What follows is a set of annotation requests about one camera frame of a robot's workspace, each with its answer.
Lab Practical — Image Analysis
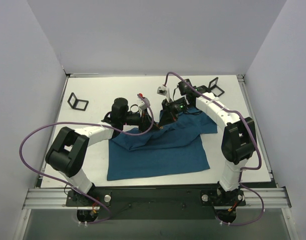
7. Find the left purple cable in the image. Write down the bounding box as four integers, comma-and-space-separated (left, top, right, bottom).
19, 93, 155, 225

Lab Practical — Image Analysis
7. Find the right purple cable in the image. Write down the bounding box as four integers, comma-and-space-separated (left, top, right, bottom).
164, 71, 266, 227

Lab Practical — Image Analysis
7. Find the black display box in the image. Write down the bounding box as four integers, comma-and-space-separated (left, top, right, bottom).
208, 77, 225, 97
67, 92, 89, 111

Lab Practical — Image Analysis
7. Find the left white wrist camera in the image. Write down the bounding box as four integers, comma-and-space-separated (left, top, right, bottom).
137, 93, 150, 112

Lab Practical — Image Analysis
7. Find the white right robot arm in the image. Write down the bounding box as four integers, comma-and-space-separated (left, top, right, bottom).
179, 77, 262, 193

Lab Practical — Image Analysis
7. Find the left black display box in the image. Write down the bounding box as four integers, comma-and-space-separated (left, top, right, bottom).
67, 92, 89, 111

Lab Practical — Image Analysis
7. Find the purple cable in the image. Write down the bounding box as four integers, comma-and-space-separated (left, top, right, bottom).
19, 93, 155, 225
164, 71, 266, 227

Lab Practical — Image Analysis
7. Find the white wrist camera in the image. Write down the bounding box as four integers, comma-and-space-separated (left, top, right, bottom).
157, 85, 171, 102
137, 93, 150, 112

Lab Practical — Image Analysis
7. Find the blue t-shirt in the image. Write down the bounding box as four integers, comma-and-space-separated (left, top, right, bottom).
107, 108, 217, 181

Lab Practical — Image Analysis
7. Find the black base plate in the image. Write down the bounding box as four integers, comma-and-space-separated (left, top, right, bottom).
66, 184, 246, 223

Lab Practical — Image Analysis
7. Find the right black display box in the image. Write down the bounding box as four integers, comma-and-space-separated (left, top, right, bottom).
208, 77, 225, 97

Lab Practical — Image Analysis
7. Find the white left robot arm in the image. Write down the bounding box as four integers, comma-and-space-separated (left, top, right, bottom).
46, 95, 157, 206

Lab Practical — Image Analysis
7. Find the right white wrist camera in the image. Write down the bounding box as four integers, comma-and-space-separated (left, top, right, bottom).
157, 85, 171, 102

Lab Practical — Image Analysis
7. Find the aluminium frame rail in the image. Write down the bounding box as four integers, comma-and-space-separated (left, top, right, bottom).
22, 188, 77, 210

